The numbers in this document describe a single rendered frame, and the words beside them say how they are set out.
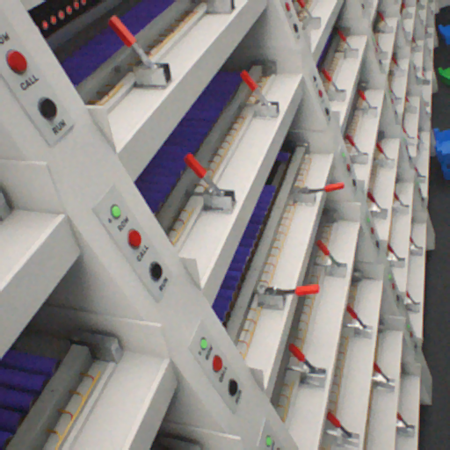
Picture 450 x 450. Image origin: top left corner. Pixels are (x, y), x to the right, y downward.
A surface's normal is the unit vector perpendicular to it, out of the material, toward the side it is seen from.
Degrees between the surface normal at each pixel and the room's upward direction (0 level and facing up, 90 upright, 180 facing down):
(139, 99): 19
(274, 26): 90
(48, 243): 109
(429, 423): 0
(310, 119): 90
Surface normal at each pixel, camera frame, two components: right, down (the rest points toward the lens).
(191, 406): -0.30, 0.62
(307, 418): -0.11, -0.78
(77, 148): 0.86, -0.16
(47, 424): 0.95, 0.10
